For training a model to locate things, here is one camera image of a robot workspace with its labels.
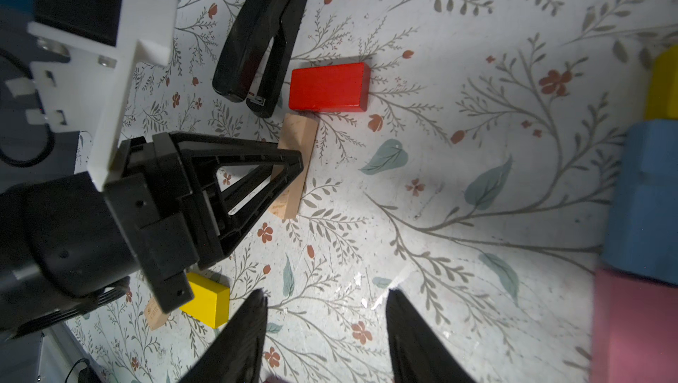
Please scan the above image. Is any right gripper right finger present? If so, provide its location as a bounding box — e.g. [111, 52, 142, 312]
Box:
[386, 289, 474, 383]

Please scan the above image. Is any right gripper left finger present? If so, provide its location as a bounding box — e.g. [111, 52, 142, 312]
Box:
[179, 289, 268, 383]

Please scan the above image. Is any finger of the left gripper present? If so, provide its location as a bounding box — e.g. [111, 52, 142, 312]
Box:
[171, 132, 292, 269]

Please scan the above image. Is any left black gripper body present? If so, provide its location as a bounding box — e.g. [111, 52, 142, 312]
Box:
[0, 133, 229, 315]

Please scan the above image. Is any wooden block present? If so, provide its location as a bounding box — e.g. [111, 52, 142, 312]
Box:
[144, 297, 170, 331]
[269, 114, 319, 220]

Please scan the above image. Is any red block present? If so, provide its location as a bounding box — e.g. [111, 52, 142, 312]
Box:
[289, 63, 371, 113]

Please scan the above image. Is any pink block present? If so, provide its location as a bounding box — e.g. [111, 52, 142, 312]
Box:
[590, 268, 677, 382]

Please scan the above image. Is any light blue block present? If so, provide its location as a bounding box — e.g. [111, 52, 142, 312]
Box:
[601, 120, 677, 285]

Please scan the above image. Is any yellow block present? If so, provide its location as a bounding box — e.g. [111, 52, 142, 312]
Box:
[179, 273, 231, 329]
[644, 46, 678, 121]

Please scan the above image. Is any black stapler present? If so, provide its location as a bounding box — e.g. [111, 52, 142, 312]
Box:
[212, 0, 307, 119]

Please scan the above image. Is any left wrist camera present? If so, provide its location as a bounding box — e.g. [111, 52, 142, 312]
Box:
[1, 0, 178, 190]

